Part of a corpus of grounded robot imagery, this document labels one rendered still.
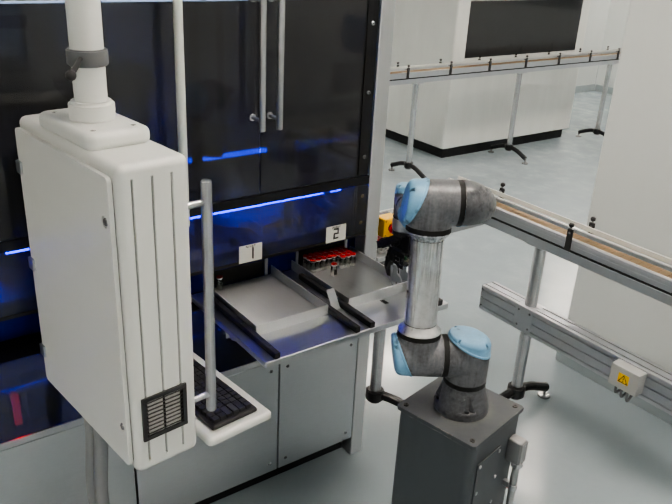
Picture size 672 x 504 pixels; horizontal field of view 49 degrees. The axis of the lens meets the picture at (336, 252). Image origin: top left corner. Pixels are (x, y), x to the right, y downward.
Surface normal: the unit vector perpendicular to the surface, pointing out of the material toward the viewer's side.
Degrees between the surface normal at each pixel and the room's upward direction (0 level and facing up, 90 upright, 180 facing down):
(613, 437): 0
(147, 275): 90
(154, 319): 90
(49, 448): 90
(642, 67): 90
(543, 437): 0
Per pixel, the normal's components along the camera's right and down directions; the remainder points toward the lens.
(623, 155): -0.81, 0.20
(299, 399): 0.58, 0.35
